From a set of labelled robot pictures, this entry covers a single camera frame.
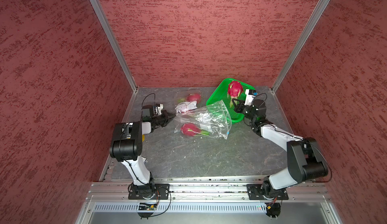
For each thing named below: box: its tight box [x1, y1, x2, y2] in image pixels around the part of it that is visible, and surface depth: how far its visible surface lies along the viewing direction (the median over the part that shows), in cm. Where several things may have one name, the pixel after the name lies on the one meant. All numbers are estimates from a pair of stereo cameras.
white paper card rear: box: [174, 100, 198, 114], surface depth 101 cm
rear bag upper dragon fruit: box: [177, 93, 202, 104], surface depth 108 cm
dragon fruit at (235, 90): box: [227, 80, 244, 108], surface depth 89 cm
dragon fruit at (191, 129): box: [180, 123, 211, 137], surface depth 91 cm
